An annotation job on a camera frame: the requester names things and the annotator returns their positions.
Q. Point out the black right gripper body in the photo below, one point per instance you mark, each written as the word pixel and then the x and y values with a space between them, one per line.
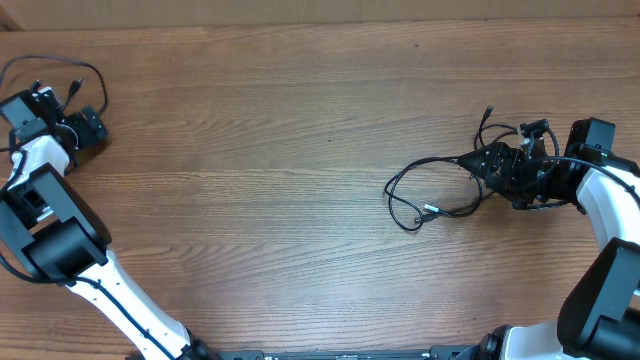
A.
pixel 523 177

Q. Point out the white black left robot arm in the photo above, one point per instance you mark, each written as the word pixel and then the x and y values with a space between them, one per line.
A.
pixel 57 237

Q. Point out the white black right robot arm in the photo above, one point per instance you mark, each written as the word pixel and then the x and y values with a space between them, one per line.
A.
pixel 596 320

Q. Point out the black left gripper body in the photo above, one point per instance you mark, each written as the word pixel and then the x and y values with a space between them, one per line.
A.
pixel 82 133

